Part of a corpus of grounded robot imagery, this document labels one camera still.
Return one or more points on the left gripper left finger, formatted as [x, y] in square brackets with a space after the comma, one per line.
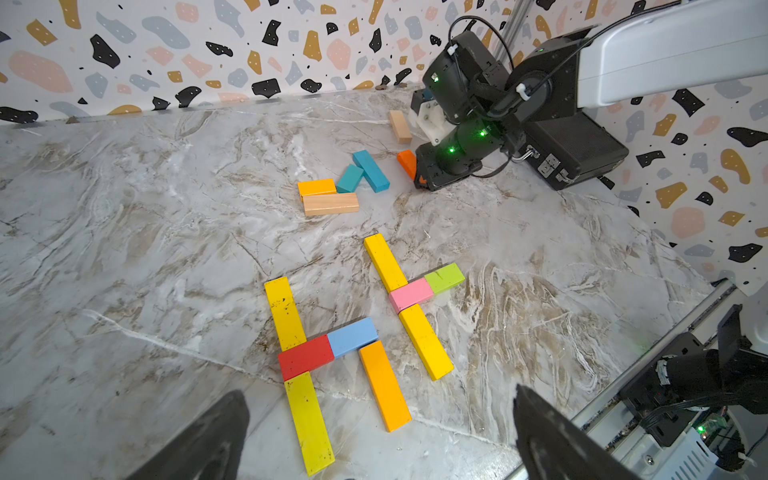
[210, 447]

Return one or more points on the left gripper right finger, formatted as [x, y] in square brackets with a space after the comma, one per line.
[552, 447]

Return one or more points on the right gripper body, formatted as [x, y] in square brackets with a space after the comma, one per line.
[466, 81]

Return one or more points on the orange block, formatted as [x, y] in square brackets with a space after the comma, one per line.
[408, 161]

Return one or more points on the lime yellow block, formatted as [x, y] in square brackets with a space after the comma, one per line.
[313, 438]

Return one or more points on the red block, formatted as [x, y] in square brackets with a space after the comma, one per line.
[305, 357]

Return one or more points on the teal block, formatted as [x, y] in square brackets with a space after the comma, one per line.
[371, 171]
[350, 179]

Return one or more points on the light blue block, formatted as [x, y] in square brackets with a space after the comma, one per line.
[352, 337]

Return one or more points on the green block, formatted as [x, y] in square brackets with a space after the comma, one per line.
[445, 278]

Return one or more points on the pink block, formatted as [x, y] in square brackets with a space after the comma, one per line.
[411, 294]

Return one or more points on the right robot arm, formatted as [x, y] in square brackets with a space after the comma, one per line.
[535, 111]

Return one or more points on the tan block upper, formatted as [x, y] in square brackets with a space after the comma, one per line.
[400, 127]

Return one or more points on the black briefcase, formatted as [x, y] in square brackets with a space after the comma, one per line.
[571, 150]

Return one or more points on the teal block tilted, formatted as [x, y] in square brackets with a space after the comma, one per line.
[350, 179]

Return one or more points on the circuit board with leds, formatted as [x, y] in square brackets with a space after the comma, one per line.
[719, 432]

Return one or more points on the orange-yellow small block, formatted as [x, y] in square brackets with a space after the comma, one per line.
[316, 187]

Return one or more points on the tan wooden block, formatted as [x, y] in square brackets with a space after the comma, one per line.
[329, 204]

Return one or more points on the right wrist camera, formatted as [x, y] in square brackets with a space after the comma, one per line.
[428, 115]

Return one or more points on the aluminium front rail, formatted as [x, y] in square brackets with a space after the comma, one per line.
[693, 407]

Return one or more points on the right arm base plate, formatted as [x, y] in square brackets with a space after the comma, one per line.
[683, 371]

